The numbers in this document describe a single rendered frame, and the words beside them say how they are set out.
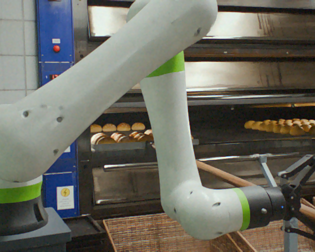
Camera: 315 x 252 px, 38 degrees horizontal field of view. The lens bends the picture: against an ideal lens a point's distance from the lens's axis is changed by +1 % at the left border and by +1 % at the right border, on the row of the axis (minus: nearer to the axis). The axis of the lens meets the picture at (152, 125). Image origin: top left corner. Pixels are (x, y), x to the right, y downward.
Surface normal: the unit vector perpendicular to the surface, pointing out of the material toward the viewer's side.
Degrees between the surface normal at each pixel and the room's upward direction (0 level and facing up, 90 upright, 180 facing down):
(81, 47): 90
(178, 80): 94
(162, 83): 103
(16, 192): 107
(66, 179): 90
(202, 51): 90
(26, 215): 70
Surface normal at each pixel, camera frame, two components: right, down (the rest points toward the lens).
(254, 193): 0.11, -0.82
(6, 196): 0.21, 0.30
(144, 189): 0.29, -0.27
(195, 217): -0.47, -0.02
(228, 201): 0.34, -0.59
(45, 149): 0.69, 0.26
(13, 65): 0.32, 0.07
